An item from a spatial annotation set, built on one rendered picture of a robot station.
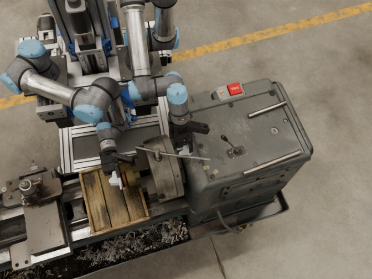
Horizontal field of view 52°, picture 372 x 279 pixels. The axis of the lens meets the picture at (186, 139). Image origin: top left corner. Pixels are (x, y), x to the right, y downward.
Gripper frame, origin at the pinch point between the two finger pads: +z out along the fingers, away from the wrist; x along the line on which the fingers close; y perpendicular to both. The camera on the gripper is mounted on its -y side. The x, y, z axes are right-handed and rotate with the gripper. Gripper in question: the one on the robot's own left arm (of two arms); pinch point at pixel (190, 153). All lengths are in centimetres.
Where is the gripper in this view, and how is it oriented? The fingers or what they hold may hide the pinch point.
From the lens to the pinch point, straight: 165.2
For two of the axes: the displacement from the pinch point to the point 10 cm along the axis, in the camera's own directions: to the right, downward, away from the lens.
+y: -9.5, 2.7, -1.5
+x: 2.9, 6.3, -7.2
